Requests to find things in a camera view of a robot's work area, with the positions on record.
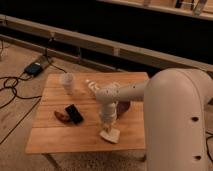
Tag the black power adapter box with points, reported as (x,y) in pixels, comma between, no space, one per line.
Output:
(33,69)

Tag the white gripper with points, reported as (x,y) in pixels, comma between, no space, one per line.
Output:
(108,115)

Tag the white plastic bottle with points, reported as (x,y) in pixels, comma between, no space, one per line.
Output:
(93,86)

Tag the wooden table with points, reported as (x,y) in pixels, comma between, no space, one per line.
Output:
(49,135)

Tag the white sponge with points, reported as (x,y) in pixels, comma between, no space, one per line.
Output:
(112,136)

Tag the clear plastic cup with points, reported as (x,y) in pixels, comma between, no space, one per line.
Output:
(67,80)

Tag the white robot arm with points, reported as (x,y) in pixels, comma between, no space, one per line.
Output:
(174,103)

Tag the black smartphone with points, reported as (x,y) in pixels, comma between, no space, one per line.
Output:
(74,114)

